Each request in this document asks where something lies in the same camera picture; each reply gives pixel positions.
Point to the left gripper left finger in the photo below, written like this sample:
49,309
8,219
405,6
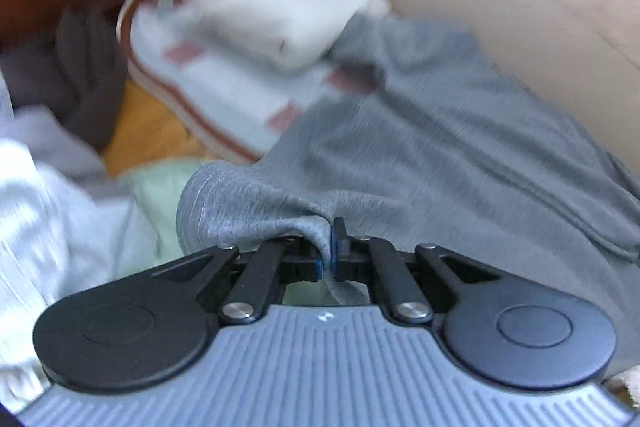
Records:
260,277

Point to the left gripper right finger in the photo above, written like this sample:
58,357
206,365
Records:
376,264

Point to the grey sweatshirt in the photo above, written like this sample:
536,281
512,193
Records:
448,149

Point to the pale green garment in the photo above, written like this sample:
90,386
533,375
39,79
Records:
157,188

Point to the patterned floor rug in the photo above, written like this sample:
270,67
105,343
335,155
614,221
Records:
236,107

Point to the light grey white garment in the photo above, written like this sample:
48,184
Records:
65,226

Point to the white folded garment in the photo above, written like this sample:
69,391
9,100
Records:
288,34

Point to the dark grey garment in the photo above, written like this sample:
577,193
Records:
77,70

